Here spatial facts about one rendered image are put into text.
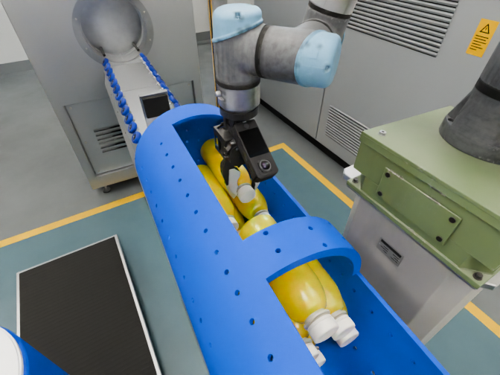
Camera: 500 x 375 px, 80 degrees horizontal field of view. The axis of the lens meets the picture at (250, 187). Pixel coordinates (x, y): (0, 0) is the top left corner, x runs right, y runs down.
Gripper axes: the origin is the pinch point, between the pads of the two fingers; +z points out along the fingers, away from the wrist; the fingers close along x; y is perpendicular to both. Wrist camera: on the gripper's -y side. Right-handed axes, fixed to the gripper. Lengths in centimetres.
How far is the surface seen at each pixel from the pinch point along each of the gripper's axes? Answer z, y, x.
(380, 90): 36, 78, -134
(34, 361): 10.3, -11.2, 45.5
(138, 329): 95, 31, 41
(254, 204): 3.6, -1.1, -1.7
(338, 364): 12.6, -34.6, -0.7
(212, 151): -3.0, 13.6, 2.0
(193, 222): -10.1, -11.9, 14.9
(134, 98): 17, 96, 9
